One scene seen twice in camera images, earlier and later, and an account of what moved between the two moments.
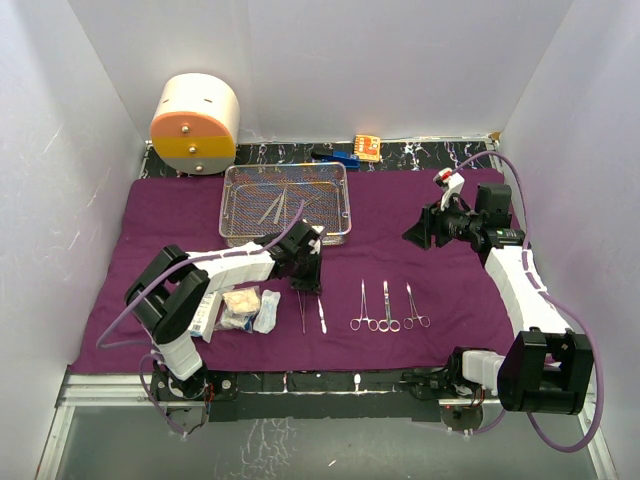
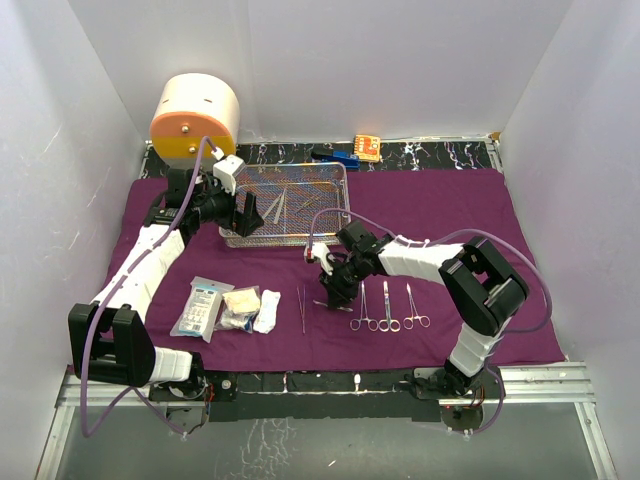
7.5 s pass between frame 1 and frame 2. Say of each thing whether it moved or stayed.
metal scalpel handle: stayed
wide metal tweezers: moved
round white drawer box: stayed
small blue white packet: stayed
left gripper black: moved
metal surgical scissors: stayed
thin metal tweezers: stayed
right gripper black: moved
